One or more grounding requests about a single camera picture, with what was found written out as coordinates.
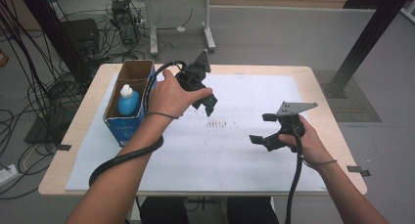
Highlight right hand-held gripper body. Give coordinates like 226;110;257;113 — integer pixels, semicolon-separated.
276;101;319;136

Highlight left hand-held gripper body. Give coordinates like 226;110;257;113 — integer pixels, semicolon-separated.
174;50;218;109

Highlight blue bottle with white cap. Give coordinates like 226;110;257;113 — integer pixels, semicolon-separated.
116;83;141;117

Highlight blue cardboard box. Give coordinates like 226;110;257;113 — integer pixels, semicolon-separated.
103;59;159;149

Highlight person's left hand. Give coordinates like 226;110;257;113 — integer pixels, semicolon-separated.
145;68;213;119

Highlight person's right hand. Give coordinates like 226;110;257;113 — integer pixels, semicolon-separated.
277;114;337;169

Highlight black band on left wrist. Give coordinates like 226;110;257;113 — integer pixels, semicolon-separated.
145;111;180;120

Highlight black band on wrist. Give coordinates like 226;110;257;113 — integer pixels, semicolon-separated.
145;111;180;120
301;157;339;169

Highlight white table mat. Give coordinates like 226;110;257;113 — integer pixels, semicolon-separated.
65;72;329;193

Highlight black band on right wrist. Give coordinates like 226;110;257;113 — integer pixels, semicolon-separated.
301;157;339;169

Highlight white desk with metal legs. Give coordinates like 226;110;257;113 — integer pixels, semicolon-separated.
123;0;244;57

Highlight person's right leg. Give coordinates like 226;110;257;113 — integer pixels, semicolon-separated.
226;197;282;224

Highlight person's leg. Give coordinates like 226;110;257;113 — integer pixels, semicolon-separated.
226;197;282;224
140;197;190;224

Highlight long black tape strip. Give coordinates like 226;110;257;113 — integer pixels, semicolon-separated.
346;164;372;178

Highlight person's left leg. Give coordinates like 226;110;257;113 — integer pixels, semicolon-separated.
140;197;190;224

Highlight black equipment case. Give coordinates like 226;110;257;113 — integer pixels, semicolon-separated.
60;18;101;57

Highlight black floor plate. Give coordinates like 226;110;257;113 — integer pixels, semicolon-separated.
23;114;71;145

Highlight white power strip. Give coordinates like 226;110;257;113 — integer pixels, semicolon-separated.
0;163;19;186

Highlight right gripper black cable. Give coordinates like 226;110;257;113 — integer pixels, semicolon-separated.
284;132;305;224

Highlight black metal post with base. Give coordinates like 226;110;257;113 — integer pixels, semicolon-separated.
321;0;414;100

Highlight bundle of black floor cables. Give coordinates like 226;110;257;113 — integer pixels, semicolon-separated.
0;0;109;199

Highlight black metal post with cables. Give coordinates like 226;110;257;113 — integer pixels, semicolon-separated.
16;0;89;85

